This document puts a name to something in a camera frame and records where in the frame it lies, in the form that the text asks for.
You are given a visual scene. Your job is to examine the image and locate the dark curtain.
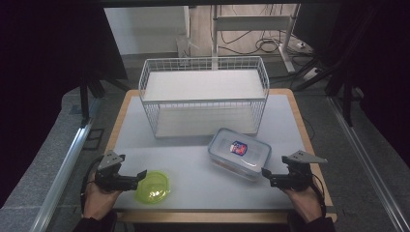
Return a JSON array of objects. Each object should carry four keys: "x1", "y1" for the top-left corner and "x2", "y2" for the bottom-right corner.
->
[
  {"x1": 0, "y1": 0, "x2": 129, "y2": 209},
  {"x1": 293, "y1": 0, "x2": 410, "y2": 160}
]

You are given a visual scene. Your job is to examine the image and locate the black floor frame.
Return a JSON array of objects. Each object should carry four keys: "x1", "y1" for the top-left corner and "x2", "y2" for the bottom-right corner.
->
[{"x1": 81, "y1": 128, "x2": 105, "y2": 151}]

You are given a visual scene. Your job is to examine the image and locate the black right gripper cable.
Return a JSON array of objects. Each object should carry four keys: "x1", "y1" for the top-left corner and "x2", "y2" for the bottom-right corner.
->
[{"x1": 309, "y1": 173, "x2": 327, "y2": 218}]

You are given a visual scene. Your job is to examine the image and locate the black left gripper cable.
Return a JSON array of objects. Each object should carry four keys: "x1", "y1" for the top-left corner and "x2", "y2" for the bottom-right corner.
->
[{"x1": 79, "y1": 157, "x2": 102, "y2": 215}]

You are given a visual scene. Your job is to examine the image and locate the black floor cables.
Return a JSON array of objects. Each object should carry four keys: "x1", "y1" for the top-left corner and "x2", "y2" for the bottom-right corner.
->
[{"x1": 218, "y1": 29, "x2": 293, "y2": 56}]

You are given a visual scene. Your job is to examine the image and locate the person's right hand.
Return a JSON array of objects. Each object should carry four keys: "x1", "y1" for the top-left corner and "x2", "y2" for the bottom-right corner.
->
[{"x1": 282, "y1": 186, "x2": 324, "y2": 224}]

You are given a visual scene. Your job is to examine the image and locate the clear rectangular food container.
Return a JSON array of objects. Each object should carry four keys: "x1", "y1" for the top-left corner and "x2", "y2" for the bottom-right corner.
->
[{"x1": 207, "y1": 127, "x2": 273, "y2": 182}]

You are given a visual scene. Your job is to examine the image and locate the green lidded plastic container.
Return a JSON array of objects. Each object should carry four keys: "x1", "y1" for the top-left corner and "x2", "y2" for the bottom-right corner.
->
[{"x1": 133, "y1": 170, "x2": 172, "y2": 205}]

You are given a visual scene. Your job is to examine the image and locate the person's left hand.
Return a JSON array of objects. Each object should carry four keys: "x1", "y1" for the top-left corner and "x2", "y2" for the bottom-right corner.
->
[{"x1": 82, "y1": 180, "x2": 124, "y2": 220}]

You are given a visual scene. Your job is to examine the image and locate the aluminium rail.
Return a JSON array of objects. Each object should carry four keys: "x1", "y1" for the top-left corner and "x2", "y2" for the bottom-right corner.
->
[
  {"x1": 326, "y1": 96, "x2": 410, "y2": 232},
  {"x1": 29, "y1": 98, "x2": 102, "y2": 232}
]

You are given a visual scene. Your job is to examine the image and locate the white wire shelf rack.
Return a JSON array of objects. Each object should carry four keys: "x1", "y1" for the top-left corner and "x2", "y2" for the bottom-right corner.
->
[{"x1": 138, "y1": 55, "x2": 271, "y2": 139}]

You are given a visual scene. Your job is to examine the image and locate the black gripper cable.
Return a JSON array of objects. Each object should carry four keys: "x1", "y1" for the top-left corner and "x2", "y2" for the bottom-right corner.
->
[
  {"x1": 309, "y1": 173, "x2": 327, "y2": 218},
  {"x1": 79, "y1": 157, "x2": 102, "y2": 215}
]

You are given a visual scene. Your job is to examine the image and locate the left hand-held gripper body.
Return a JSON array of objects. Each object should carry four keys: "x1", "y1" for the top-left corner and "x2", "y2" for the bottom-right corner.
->
[{"x1": 94, "y1": 149, "x2": 140, "y2": 193}]

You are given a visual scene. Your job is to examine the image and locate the black metal stand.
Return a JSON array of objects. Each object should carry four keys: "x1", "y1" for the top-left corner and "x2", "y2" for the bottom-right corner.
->
[
  {"x1": 324, "y1": 72, "x2": 356, "y2": 128},
  {"x1": 78, "y1": 72, "x2": 130, "y2": 128}
]

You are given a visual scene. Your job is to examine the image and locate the white metal desk frame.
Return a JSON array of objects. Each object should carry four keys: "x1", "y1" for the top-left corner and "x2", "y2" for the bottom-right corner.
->
[{"x1": 211, "y1": 3, "x2": 302, "y2": 73}]

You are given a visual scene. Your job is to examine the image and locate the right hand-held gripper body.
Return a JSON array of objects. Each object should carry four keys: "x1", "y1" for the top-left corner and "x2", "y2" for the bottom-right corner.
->
[{"x1": 270, "y1": 150, "x2": 329, "y2": 191}]

